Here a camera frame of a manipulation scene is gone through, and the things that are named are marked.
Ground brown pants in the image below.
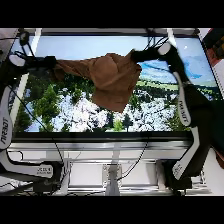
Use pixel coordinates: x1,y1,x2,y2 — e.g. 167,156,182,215
52,52,143,114

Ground heap of clothes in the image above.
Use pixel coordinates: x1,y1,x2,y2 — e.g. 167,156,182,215
201,28,224,64

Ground silver frame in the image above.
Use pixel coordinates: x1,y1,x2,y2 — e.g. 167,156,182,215
6,139,214,197

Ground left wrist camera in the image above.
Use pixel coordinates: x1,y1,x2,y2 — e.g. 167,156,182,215
18,30,36,58

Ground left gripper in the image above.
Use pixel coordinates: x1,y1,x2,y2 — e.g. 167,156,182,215
41,55,59,70

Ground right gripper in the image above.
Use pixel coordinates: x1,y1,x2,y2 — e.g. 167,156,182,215
129,47,160,63

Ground black cable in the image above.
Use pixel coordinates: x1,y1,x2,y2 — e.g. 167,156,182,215
117,138,150,183
8,87,66,166

